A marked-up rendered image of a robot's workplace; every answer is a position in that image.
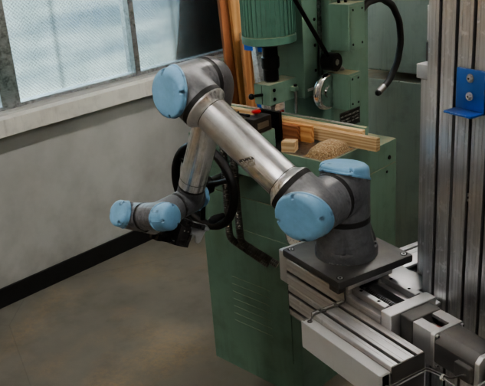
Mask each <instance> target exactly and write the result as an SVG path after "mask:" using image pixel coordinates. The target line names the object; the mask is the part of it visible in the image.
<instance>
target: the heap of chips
mask: <svg viewBox="0 0 485 386"><path fill-rule="evenodd" d="M352 149H354V148H349V147H348V145H347V143H346V142H343V141H340V140H336V139H327V140H324V141H322V142H319V143H317V144H316V145H315V146H314V147H312V148H311V149H310V150H309V152H308V154H306V155H303V156H304V157H308V158H312V159H318V160H322V161H325V160H329V159H333V158H335V157H337V156H339V155H342V154H344V153H346V152H348V151H350V150H352Z"/></svg>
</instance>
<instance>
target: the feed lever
mask: <svg viewBox="0 0 485 386"><path fill-rule="evenodd" d="M293 2H294V4H295V6H296V7H297V9H298V10H299V12H300V14H301V15H302V17H303V19H304V21H305V22H306V24H307V26H308V28H309V29H310V31H311V32H312V34H313V36H314V37H315V39H316V41H317V43H318V45H319V46H320V48H321V49H322V51H323V55H322V56H321V58H320V66H321V68H322V69H323V70H329V71H338V70H345V68H344V66H342V56H341V55H340V54H339V53H333V52H328V51H327V49H326V48H325V46H324V44H323V42H322V41H321V39H320V37H319V35H318V34H317V33H316V30H315V28H314V27H313V25H312V24H311V22H310V20H309V19H308V17H307V15H306V13H305V11H304V10H303V8H302V6H301V4H300V3H299V1H298V0H293Z"/></svg>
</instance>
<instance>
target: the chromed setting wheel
mask: <svg viewBox="0 0 485 386"><path fill-rule="evenodd" d="M313 99H314V102H315V104H316V106H317V107H318V108H319V109H321V110H329V109H331V108H332V107H333V105H334V104H333V76H332V74H330V73H326V74H322V75H321V76H320V77H319V78H318V80H317V81H316V83H315V86H314V89H313Z"/></svg>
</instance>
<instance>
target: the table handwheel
mask: <svg viewBox="0 0 485 386"><path fill-rule="evenodd" d="M187 145H188V143H185V144H183V145H182V146H181V147H180V148H179V149H178V150H177V152H176V153H175V156H174V158H173V161H172V184H173V188H174V191H175V192H176V191H177V188H178V185H179V178H180V167H181V163H183V162H184V156H185V152H186V148H187ZM213 159H214V160H215V162H216V163H217V164H218V166H219V167H220V169H221V170H222V172H223V174H224V177H225V178H224V179H221V173H219V174H217V175H214V176H212V177H210V176H208V181H207V185H206V188H207V189H208V191H209V194H211V193H213V192H214V190H215V187H218V186H219V185H224V184H228V190H229V207H228V211H227V213H226V215H225V217H224V218H223V219H222V220H220V221H219V222H217V223H215V224H209V222H208V220H207V219H205V207H203V208H202V209H201V215H199V214H198V213H197V212H195V213H193V214H190V215H189V217H190V218H191V219H192V220H193V221H195V222H198V223H201V224H206V225H207V226H208V227H209V230H220V229H222V228H225V227H227V226H228V225H229V224H230V223H231V222H232V221H233V220H234V217H235V215H236V213H237V210H238V202H239V195H238V186H237V182H236V179H235V176H234V173H233V172H232V170H231V167H230V165H229V164H228V162H227V161H226V159H225V158H224V157H223V155H222V154H221V153H220V152H219V151H218V150H217V149H216V150H215V154H214V158H213Z"/></svg>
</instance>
